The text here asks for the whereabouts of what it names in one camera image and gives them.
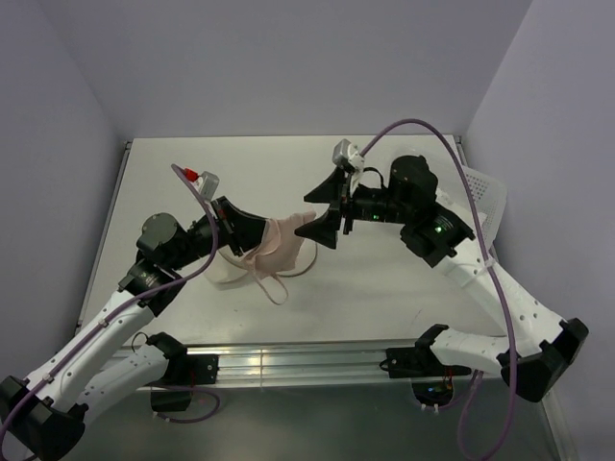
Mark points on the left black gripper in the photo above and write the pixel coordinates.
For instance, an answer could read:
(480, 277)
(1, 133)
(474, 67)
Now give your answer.
(246, 230)

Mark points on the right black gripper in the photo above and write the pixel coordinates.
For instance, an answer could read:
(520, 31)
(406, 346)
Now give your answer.
(324, 230)

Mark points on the pink bra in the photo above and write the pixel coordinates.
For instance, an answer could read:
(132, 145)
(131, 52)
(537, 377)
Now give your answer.
(281, 253)

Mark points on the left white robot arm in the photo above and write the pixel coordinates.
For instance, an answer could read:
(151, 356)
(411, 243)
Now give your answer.
(47, 411)

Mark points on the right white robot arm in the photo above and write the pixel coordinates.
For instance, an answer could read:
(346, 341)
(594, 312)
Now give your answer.
(437, 229)

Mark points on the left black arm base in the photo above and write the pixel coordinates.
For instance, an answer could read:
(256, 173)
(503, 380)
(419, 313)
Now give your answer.
(185, 382)

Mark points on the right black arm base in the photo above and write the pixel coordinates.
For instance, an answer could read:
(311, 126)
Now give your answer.
(418, 361)

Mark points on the white mesh laundry bag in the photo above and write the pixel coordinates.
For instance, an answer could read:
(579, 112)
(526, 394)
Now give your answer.
(227, 268)

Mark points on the white garment in basket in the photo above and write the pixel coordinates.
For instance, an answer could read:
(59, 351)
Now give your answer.
(459, 207)

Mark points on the clear plastic perforated basket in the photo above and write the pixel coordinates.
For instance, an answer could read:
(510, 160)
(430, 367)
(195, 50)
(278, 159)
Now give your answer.
(488, 194)

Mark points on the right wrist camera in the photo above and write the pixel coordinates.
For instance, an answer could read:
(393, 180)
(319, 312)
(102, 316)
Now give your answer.
(347, 157)

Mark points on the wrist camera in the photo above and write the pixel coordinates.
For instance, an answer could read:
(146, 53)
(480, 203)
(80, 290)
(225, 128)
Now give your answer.
(206, 183)
(347, 157)

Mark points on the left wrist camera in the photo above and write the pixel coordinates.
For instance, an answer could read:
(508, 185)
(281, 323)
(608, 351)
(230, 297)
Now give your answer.
(206, 183)

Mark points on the aluminium rail frame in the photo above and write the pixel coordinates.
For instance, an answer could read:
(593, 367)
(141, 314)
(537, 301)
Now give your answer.
(368, 294)

